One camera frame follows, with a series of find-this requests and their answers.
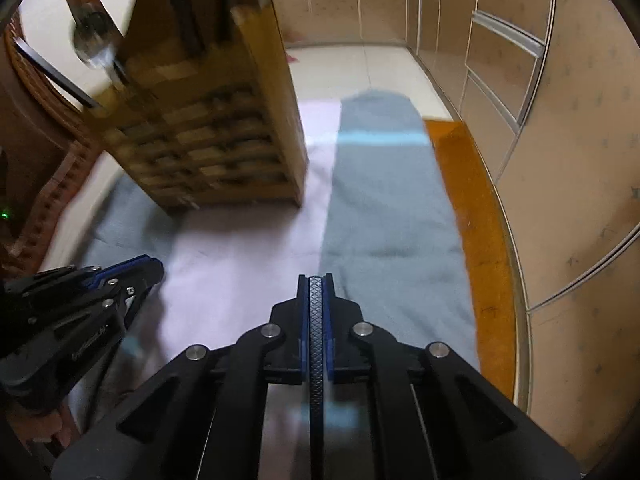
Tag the person's left hand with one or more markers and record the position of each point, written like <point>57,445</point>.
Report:
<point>36,428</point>

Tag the carved brown wooden chair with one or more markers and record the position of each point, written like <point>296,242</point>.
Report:
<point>46,153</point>

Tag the orange wooden table edge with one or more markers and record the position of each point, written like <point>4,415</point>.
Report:
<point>487,261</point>

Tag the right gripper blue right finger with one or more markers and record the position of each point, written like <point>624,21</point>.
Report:
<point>328,294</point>

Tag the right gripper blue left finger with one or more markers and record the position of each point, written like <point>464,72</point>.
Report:
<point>302,299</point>

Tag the beige kitchen cabinets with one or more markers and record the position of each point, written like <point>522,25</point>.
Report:
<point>549,90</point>

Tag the wooden utensil holder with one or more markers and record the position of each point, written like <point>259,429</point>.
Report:
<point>196,132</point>

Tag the grey and pink cloth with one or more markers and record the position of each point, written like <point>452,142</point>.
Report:
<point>206,382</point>

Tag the steel spoon wooden handle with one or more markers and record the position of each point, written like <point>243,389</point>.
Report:
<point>96,39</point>

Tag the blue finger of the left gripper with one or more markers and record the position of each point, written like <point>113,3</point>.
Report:
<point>148,269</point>

